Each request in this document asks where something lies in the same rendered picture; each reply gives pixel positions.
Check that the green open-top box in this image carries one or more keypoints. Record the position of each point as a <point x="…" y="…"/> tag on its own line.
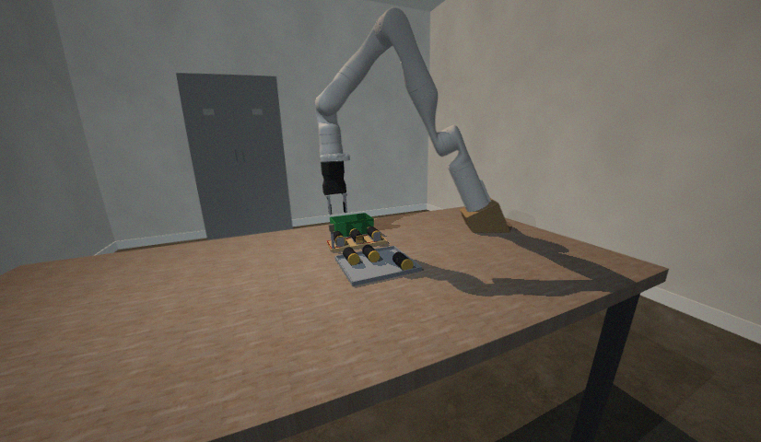
<point x="345" y="223"/>

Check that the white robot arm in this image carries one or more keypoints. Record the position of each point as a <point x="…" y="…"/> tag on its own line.
<point x="393" y="29"/>

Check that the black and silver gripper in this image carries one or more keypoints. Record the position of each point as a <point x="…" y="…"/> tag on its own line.
<point x="333" y="171"/>

